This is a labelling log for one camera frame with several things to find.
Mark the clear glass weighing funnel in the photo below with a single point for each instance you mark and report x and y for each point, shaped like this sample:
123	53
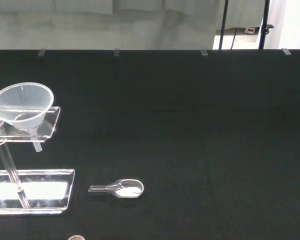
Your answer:
127	191

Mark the clear acrylic funnel stand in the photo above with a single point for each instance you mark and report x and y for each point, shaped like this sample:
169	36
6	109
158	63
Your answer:
48	125

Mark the black bench cloth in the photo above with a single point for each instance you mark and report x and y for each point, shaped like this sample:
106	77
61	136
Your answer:
190	125

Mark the clear cloth clip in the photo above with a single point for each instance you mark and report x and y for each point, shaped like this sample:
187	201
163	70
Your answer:
116	52
204	52
285	51
41	52

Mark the red and white box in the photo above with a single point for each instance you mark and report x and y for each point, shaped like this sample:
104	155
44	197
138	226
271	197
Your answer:
250	30

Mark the round-bottom glass flask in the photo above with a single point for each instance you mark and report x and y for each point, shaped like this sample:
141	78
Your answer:
76	237

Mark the black tripod pole with clamp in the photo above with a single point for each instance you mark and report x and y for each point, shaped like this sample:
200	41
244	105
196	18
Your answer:
264	22

